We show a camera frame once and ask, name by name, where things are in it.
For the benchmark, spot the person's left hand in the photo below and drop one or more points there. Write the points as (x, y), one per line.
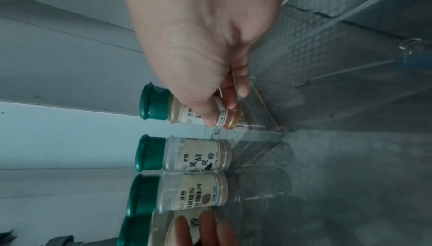
(206, 231)

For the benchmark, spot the person's right hand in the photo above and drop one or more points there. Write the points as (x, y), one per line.
(202, 31)

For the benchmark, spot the clear acrylic organizer tray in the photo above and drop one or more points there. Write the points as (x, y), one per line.
(337, 159)

